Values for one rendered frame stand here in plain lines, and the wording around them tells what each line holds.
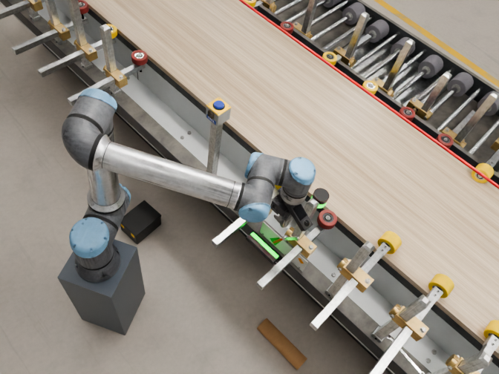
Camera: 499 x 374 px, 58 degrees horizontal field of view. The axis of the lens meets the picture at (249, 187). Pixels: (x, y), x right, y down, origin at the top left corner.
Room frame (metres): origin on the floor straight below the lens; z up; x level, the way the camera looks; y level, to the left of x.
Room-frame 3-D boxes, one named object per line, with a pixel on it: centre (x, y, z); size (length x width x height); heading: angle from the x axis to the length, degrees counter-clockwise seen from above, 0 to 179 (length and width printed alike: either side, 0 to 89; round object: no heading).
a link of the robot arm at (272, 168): (0.87, -0.04, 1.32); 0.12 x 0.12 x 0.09; 0
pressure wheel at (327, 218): (1.02, -0.35, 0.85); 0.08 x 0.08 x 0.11
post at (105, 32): (1.60, 0.81, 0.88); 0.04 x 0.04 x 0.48; 57
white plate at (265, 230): (0.92, -0.20, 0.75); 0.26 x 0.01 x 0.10; 57
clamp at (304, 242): (0.91, -0.26, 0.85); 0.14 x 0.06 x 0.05; 57
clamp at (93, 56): (1.73, 1.00, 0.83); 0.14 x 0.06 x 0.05; 57
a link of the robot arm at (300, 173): (0.88, -0.15, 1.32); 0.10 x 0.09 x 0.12; 90
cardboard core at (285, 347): (0.71, -0.37, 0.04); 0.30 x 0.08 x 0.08; 57
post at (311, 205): (0.92, -0.24, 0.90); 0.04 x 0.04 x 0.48; 57
